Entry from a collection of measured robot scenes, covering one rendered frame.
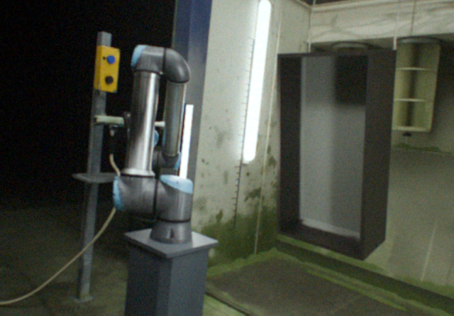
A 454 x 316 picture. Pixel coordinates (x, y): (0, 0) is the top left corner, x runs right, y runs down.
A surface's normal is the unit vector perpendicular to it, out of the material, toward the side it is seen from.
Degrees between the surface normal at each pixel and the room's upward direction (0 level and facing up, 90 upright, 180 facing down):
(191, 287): 90
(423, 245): 57
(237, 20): 90
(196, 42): 90
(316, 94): 102
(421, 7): 90
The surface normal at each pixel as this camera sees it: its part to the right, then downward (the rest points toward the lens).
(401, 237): -0.50, -0.57
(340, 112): -0.66, 0.18
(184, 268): 0.73, 0.11
